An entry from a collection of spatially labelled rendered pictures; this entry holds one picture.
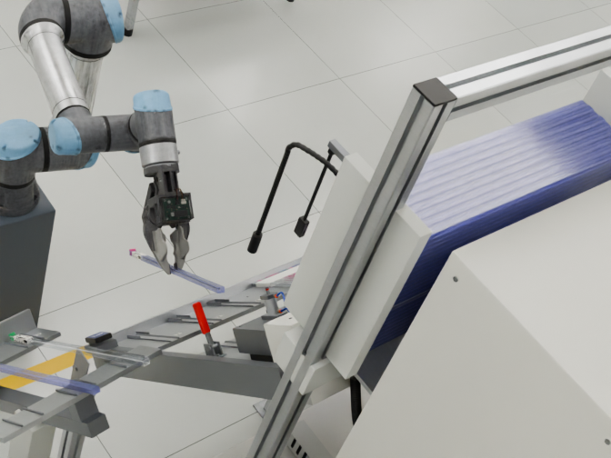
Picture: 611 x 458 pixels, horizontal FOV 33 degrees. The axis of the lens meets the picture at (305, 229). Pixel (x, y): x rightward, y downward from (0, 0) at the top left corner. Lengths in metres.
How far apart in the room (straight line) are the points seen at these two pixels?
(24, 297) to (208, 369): 1.23
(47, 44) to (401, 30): 2.86
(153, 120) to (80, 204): 1.58
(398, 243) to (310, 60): 3.21
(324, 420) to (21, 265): 0.97
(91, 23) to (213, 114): 1.73
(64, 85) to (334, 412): 0.98
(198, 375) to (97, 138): 0.53
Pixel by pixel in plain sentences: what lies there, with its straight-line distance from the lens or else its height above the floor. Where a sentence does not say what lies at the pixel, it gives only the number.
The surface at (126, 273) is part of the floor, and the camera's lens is 3.45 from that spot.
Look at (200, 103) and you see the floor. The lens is 4.14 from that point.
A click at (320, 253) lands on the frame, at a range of 1.51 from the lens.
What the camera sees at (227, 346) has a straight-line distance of 2.02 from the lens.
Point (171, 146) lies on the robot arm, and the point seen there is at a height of 1.22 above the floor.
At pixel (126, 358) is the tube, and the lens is 1.94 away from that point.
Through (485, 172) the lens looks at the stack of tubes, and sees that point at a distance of 1.57.
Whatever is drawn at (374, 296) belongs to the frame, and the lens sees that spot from 1.45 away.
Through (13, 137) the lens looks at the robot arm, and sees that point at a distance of 2.69.
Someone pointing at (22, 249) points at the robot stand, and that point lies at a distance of 2.89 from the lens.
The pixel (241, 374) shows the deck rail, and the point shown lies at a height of 1.14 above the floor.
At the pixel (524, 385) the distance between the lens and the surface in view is 1.33.
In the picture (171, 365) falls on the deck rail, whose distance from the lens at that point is 2.04.
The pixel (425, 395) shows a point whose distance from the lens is 1.47.
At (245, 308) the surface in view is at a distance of 2.32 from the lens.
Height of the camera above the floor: 2.59
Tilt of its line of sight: 43 degrees down
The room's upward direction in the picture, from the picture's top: 22 degrees clockwise
